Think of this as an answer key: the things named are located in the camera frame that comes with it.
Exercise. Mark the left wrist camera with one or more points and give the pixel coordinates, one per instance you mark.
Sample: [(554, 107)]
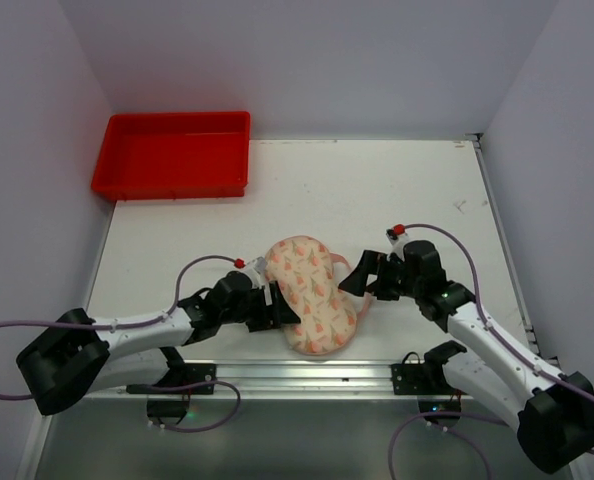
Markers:
[(255, 270)]

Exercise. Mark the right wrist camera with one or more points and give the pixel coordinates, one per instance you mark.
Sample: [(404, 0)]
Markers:
[(398, 238)]

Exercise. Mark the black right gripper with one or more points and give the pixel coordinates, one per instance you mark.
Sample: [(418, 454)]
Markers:
[(386, 276)]

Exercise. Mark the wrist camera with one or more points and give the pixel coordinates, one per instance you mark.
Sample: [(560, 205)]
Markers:
[(398, 238), (255, 270)]

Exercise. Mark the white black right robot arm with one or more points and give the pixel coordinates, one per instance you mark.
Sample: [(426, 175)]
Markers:
[(551, 413)]

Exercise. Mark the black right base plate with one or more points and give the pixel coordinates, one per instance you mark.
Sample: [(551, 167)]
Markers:
[(425, 377)]

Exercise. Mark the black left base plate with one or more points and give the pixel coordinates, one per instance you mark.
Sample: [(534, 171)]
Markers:
[(184, 379)]

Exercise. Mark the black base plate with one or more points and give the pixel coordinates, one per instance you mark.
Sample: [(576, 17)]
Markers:
[(184, 379), (425, 377)]

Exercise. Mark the floral mesh laundry bag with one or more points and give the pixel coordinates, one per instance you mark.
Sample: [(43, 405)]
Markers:
[(304, 269)]

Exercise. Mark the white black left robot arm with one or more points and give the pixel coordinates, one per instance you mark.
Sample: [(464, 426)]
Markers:
[(78, 355)]

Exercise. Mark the aluminium mounting rail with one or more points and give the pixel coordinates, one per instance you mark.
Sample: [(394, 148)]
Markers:
[(302, 377)]

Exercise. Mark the aluminium right side rail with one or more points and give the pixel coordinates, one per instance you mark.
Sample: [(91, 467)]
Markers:
[(533, 341)]

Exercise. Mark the red plastic tray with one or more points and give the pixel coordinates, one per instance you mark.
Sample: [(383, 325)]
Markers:
[(172, 156)]

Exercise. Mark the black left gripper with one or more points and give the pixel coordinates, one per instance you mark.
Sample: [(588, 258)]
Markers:
[(261, 310)]

